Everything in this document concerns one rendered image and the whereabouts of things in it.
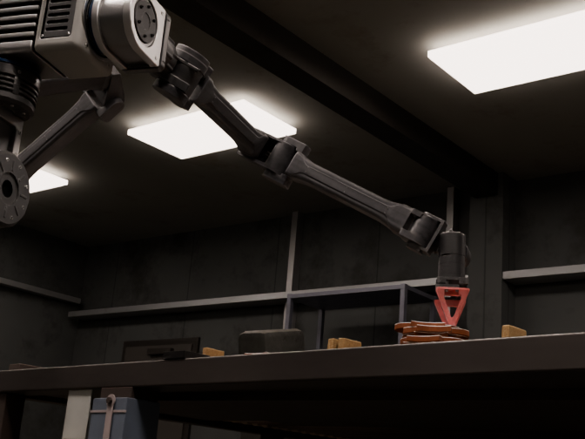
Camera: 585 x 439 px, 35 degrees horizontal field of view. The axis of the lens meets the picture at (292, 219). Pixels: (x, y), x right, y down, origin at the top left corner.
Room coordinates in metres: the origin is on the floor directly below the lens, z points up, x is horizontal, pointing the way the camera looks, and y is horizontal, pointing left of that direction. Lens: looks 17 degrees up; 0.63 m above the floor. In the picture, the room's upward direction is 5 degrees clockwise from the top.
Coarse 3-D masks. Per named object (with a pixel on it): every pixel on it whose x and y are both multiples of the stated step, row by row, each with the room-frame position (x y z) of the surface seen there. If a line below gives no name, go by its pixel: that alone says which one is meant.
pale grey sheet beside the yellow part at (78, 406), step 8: (72, 392) 2.39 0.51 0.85; (80, 392) 2.36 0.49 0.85; (88, 392) 2.34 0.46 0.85; (72, 400) 2.38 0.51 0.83; (80, 400) 2.36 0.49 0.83; (88, 400) 2.34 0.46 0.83; (72, 408) 2.38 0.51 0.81; (80, 408) 2.36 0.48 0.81; (88, 408) 2.33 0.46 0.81; (72, 416) 2.38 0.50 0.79; (80, 416) 2.35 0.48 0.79; (88, 416) 2.33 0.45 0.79; (64, 424) 2.40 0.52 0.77; (72, 424) 2.37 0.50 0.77; (80, 424) 2.35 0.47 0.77; (64, 432) 2.39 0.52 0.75; (72, 432) 2.37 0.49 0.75; (80, 432) 2.35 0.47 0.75
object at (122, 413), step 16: (96, 400) 2.27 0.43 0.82; (112, 400) 2.21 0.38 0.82; (128, 400) 2.19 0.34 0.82; (144, 400) 2.22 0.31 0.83; (96, 416) 2.26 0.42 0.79; (112, 416) 2.22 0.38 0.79; (128, 416) 2.19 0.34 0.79; (144, 416) 2.22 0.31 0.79; (96, 432) 2.26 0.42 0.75; (112, 432) 2.21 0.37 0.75; (128, 432) 2.19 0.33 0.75; (144, 432) 2.23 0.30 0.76
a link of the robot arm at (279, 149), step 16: (176, 48) 1.71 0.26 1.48; (192, 64) 1.71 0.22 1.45; (208, 64) 1.74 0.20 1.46; (160, 80) 1.72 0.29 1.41; (208, 80) 1.77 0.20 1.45; (176, 96) 1.72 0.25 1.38; (192, 96) 1.79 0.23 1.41; (208, 96) 1.80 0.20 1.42; (208, 112) 1.86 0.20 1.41; (224, 112) 1.87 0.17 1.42; (224, 128) 1.94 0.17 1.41; (240, 128) 1.95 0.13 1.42; (256, 128) 2.06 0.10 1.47; (240, 144) 2.02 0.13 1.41; (256, 144) 2.02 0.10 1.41; (272, 144) 2.09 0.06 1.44; (288, 144) 2.03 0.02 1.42; (256, 160) 2.06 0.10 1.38; (272, 160) 2.04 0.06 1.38; (288, 160) 2.04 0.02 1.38
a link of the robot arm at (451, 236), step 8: (448, 232) 1.91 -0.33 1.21; (456, 232) 1.92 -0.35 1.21; (440, 240) 1.93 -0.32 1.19; (448, 240) 1.91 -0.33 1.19; (456, 240) 1.91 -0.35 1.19; (464, 240) 1.92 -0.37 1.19; (440, 248) 1.93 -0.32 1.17; (448, 248) 1.91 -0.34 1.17; (456, 248) 1.91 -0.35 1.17; (464, 248) 1.92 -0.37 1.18
